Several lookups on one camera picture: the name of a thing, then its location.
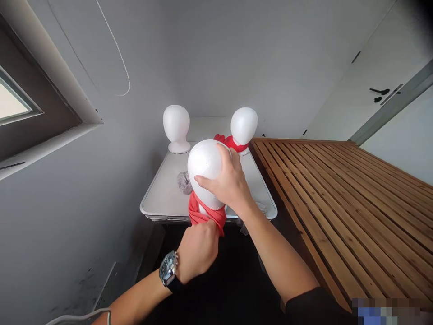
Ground person's left hand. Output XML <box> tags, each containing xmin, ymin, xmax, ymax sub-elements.
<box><xmin>175</xmin><ymin>219</ymin><xmax>220</xmax><ymax>284</ymax></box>

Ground person's right hand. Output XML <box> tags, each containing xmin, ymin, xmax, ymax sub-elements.
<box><xmin>194</xmin><ymin>143</ymin><xmax>253</xmax><ymax>209</ymax></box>

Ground person's left fingers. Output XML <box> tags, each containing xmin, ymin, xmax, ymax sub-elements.
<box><xmin>191</xmin><ymin>219</ymin><xmax>220</xmax><ymax>239</ymax></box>

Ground person's right thumb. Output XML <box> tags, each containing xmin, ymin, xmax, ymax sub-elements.
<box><xmin>194</xmin><ymin>175</ymin><xmax>219</xmax><ymax>192</ymax></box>

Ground person's right index finger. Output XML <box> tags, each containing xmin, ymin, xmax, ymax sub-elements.
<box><xmin>216</xmin><ymin>143</ymin><xmax>236</xmax><ymax>167</ymax></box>

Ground orange-red scarf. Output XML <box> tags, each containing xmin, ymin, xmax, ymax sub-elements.
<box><xmin>188</xmin><ymin>191</ymin><xmax>226</xmax><ymax>237</ymax></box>

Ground white foam mannequin head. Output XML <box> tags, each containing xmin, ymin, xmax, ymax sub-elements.
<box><xmin>187</xmin><ymin>139</ymin><xmax>234</xmax><ymax>211</ymax></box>
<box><xmin>162</xmin><ymin>104</ymin><xmax>191</xmax><ymax>155</ymax></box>
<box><xmin>230</xmin><ymin>107</ymin><xmax>258</xmax><ymax>157</ymax></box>

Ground bright red scarf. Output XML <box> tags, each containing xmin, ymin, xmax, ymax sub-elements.
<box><xmin>213</xmin><ymin>134</ymin><xmax>250</xmax><ymax>153</ymax></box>

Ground grey knitted cloth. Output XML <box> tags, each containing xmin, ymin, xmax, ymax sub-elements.
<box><xmin>175</xmin><ymin>171</ymin><xmax>194</xmax><ymax>196</ymax></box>

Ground white folding table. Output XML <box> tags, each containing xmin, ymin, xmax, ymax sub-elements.
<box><xmin>140</xmin><ymin>140</ymin><xmax>278</xmax><ymax>223</ymax></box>

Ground white door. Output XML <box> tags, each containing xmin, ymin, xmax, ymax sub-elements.
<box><xmin>302</xmin><ymin>0</ymin><xmax>433</xmax><ymax>142</ymax></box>

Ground wooden slatted bed frame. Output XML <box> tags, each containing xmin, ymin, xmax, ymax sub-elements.
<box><xmin>250</xmin><ymin>138</ymin><xmax>433</xmax><ymax>314</ymax></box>

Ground white hanging cord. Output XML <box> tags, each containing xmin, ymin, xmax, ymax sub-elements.
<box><xmin>96</xmin><ymin>0</ymin><xmax>132</xmax><ymax>98</ymax></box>

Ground white cable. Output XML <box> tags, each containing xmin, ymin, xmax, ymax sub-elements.
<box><xmin>46</xmin><ymin>307</ymin><xmax>113</xmax><ymax>325</ymax></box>

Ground black door handle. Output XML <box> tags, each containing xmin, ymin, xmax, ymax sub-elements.
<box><xmin>369</xmin><ymin>84</ymin><xmax>404</xmax><ymax>104</ymax></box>

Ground window with grey frame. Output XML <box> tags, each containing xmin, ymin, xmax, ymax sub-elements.
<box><xmin>0</xmin><ymin>10</ymin><xmax>104</xmax><ymax>181</ymax></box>

